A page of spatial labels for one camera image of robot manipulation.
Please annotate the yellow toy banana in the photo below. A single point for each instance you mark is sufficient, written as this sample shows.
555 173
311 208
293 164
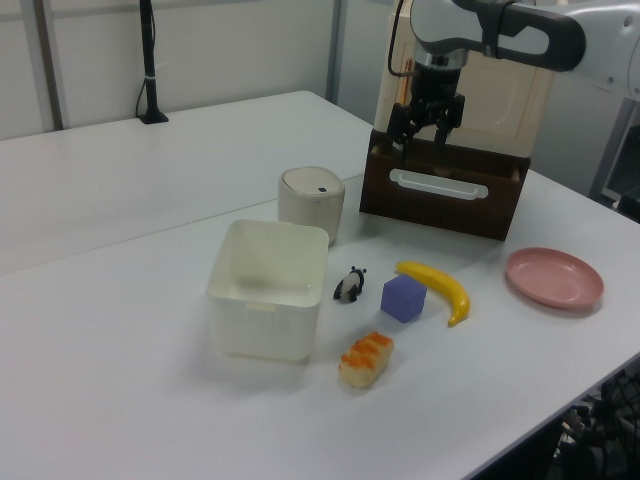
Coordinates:
442 290

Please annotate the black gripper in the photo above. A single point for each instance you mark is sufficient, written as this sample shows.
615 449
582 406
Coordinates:
434 85

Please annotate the black camera stand pole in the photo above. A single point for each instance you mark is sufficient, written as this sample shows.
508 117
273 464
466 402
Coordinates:
148 65

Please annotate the purple cube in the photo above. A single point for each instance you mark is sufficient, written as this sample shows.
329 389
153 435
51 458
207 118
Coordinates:
403 298

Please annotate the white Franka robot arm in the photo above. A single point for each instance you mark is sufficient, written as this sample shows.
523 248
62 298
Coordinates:
550 30

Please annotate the white round lidded bin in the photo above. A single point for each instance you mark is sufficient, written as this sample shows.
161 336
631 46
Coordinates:
312 202

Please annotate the pink plastic plate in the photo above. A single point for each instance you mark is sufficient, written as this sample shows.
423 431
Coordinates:
554 276

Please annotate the toy shrimp sushi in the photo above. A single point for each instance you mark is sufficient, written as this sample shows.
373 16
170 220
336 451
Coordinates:
366 360

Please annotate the small panda figurine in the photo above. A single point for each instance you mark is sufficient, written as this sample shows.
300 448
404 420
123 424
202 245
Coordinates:
351 285

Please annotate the white square plastic box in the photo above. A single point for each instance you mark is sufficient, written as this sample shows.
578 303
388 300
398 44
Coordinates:
267 290

